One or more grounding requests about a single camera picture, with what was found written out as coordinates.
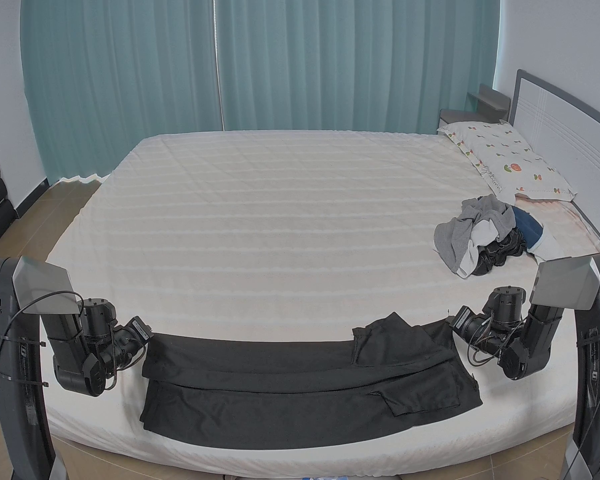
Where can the white printed pillow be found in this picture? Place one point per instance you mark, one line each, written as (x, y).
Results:
(510, 160)

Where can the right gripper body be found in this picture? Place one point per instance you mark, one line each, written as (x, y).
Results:
(472, 325)

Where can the bed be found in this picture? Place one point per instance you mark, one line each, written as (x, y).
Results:
(280, 218)

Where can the pile of clothes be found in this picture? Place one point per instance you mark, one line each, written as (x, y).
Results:
(455, 238)

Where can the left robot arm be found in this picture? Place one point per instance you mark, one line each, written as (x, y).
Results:
(10, 328)

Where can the grey bedside table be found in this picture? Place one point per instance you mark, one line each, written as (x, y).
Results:
(492, 100)

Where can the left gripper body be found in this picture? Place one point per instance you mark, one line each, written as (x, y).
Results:
(130, 343)

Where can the blue-green curtain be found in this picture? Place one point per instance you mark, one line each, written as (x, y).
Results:
(120, 68)
(355, 48)

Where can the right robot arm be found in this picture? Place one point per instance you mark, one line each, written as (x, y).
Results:
(570, 283)

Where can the black T-shirt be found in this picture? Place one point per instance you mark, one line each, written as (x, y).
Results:
(280, 393)

